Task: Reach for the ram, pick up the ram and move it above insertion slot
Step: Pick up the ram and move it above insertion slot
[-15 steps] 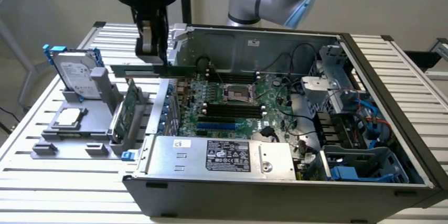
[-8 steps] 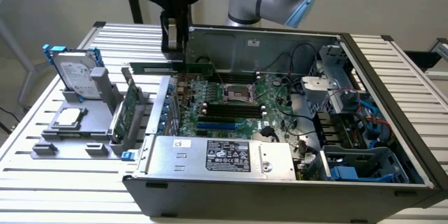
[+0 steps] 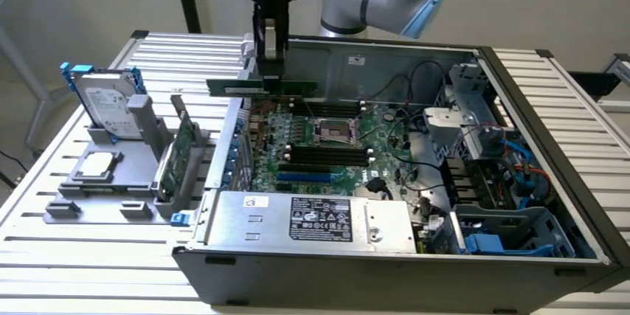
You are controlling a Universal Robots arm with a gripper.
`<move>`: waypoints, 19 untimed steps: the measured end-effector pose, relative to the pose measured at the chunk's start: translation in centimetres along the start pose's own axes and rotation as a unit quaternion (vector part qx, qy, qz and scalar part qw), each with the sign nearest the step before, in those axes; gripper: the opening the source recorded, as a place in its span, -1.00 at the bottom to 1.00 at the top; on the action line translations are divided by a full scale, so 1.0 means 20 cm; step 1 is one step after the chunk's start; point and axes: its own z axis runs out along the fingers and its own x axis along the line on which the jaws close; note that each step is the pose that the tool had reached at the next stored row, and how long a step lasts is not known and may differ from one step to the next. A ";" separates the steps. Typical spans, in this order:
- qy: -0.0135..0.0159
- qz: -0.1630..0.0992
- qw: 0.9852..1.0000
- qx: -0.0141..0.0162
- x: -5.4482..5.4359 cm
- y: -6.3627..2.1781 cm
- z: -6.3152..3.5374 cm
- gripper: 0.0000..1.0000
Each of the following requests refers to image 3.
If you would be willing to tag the silver CPU chip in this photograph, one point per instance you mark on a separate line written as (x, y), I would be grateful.
(97, 165)

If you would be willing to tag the blue plastic disk bay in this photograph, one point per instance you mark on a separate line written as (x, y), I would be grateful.
(511, 232)

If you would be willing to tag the black RAM slot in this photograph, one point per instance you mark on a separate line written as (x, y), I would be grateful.
(327, 107)
(327, 147)
(327, 103)
(327, 110)
(327, 163)
(327, 114)
(327, 152)
(327, 158)

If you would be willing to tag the aluminium profile frame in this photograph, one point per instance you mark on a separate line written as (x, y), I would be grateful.
(615, 82)

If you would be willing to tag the grey parts rack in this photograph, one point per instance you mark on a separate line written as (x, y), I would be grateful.
(143, 167)

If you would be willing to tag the blue expansion slot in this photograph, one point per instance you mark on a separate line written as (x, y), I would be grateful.
(304, 177)

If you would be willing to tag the green motherboard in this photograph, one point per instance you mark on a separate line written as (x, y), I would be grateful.
(388, 145)

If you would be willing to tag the green RAM stick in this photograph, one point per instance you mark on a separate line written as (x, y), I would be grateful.
(300, 88)

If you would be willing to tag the black open PC case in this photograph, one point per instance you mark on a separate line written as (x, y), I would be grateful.
(393, 278)

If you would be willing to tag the CPU socket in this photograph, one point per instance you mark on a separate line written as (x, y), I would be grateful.
(335, 130)

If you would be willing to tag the silver hard disk blue carrier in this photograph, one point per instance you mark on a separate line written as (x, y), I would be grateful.
(105, 104)

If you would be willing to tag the green graphics card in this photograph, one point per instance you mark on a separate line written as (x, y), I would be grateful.
(176, 156)

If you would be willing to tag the blue plastic clip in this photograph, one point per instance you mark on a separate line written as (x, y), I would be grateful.
(179, 218)

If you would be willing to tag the silver power supply unit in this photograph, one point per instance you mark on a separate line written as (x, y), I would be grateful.
(315, 221)

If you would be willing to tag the silver metal disk bay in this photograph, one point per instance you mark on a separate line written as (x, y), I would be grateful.
(467, 112)

